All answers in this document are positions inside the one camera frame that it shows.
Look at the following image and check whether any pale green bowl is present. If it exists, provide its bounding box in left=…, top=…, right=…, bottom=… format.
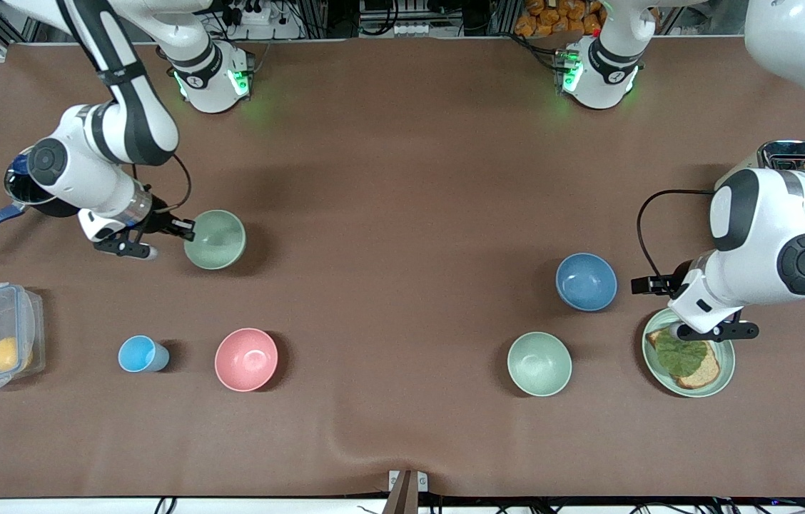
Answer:
left=507, top=331, right=573, bottom=398
left=183, top=209, right=247, bottom=271

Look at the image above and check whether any blue bowl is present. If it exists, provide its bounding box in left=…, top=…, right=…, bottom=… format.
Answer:
left=555, top=252, right=618, bottom=313

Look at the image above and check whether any pink bowl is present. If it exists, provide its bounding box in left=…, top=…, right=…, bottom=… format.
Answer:
left=214, top=328, right=279, bottom=393

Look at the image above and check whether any green lettuce leaf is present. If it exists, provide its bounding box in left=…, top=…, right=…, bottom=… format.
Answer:
left=654, top=333, right=710, bottom=378

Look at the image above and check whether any bread slice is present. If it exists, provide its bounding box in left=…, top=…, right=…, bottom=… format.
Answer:
left=645, top=330, right=722, bottom=390

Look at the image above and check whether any pale green plate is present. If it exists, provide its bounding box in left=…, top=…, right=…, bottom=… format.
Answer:
left=642, top=308, right=736, bottom=398

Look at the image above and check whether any light blue cup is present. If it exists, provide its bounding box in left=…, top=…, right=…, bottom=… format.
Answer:
left=118, top=335, right=171, bottom=373

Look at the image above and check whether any glass lid with blue knob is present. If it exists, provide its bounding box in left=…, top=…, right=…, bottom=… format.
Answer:
left=4, top=148, right=43, bottom=206

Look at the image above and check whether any beige metal toaster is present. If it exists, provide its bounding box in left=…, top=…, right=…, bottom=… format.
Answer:
left=758, top=140, right=805, bottom=173

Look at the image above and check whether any yellow orange fruit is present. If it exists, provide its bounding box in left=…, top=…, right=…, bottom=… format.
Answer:
left=0, top=337, right=34, bottom=372

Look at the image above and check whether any brown table cloth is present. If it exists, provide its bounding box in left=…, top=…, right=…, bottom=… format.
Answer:
left=0, top=36, right=805, bottom=499

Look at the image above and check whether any bag of orange snacks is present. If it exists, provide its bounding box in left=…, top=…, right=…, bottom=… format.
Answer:
left=515, top=0, right=607, bottom=38

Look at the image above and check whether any long white power strip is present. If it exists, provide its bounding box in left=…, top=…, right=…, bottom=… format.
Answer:
left=358, top=20, right=462, bottom=39

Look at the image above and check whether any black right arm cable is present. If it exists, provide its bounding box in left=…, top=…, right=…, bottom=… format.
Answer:
left=131, top=152, right=192, bottom=213

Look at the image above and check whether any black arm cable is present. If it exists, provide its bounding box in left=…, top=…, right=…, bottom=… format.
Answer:
left=131, top=152, right=192, bottom=213
left=636, top=188, right=721, bottom=281

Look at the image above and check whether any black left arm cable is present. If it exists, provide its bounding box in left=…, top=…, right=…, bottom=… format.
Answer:
left=636, top=188, right=721, bottom=281

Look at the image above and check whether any small metal bracket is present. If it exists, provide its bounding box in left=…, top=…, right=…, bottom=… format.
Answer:
left=388, top=469, right=429, bottom=493

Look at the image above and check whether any brown post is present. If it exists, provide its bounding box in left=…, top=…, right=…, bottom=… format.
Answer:
left=383, top=470, right=419, bottom=514

